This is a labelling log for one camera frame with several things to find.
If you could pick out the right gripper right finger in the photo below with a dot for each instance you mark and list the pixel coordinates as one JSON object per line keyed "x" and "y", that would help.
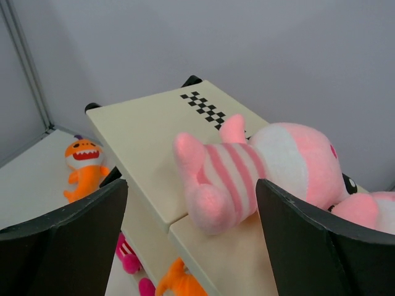
{"x": 313, "y": 252}

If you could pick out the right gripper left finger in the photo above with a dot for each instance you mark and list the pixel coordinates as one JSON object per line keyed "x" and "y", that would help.
{"x": 68, "y": 251}

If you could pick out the white head glasses magenta plush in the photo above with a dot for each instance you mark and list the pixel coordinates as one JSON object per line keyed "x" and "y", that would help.
{"x": 130, "y": 262}

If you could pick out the light pink striped plush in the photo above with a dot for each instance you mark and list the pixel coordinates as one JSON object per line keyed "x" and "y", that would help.
{"x": 220, "y": 179}

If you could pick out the light pink plush on shelf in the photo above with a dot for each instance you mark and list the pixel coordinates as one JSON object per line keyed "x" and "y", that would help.
{"x": 373, "y": 210}

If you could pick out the orange shark plush left shelf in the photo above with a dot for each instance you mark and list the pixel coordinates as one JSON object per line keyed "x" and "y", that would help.
{"x": 179, "y": 282}

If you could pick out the three-tier beige shelf rack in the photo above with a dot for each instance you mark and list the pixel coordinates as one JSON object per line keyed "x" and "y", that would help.
{"x": 138, "y": 135}

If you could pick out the orange shark plush on table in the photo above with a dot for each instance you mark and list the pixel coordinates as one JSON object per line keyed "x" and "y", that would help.
{"x": 85, "y": 158}

